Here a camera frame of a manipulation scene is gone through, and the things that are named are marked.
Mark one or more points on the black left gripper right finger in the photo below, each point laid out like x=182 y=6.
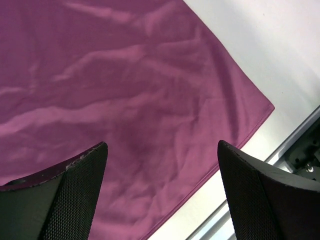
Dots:
x=265 y=202

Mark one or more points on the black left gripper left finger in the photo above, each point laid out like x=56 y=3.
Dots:
x=57 y=203

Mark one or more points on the purple cloth napkin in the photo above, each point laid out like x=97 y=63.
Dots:
x=145 y=76

